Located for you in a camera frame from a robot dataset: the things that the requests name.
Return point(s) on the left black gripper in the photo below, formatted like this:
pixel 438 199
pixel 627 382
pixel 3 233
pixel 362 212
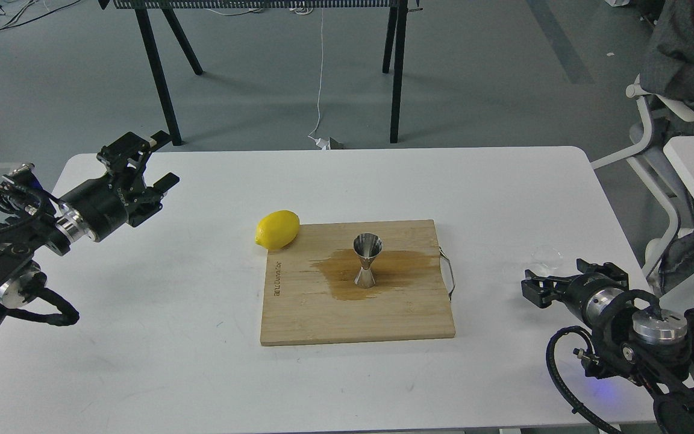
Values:
pixel 99 206

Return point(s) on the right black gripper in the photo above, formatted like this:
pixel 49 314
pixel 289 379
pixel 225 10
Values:
pixel 586 296

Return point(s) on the steel double jigger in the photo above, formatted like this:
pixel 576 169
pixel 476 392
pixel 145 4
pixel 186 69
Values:
pixel 367 247

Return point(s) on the clear glass measuring cup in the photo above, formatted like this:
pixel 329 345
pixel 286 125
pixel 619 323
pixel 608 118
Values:
pixel 545 260

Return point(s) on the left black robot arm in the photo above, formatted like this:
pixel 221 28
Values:
pixel 32 218

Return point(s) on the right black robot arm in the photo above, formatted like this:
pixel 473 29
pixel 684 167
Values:
pixel 627 334

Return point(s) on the white office chair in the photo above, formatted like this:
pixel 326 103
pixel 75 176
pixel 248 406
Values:
pixel 646 158

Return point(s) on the yellow lemon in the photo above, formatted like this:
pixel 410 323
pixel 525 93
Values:
pixel 277 229

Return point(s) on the wooden cutting board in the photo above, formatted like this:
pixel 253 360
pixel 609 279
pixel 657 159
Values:
pixel 310 296

